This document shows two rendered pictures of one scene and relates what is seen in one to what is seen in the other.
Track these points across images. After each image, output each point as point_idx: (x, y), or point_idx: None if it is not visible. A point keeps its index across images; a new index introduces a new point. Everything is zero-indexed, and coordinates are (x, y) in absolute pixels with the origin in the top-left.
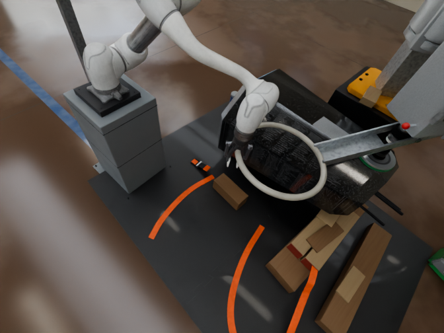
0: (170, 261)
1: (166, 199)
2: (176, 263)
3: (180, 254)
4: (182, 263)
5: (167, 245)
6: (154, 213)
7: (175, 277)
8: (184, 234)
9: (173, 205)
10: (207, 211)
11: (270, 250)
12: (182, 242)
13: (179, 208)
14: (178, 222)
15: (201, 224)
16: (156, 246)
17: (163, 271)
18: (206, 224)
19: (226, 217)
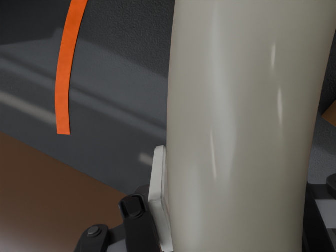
0: (123, 163)
1: (44, 33)
2: (135, 162)
3: (134, 145)
4: (146, 160)
5: (102, 137)
6: (39, 79)
7: (143, 183)
8: (126, 105)
9: (68, 46)
10: (154, 30)
11: (334, 79)
12: (128, 123)
13: (85, 47)
14: (99, 83)
15: (153, 71)
16: (84, 145)
17: (118, 180)
18: (165, 67)
19: None
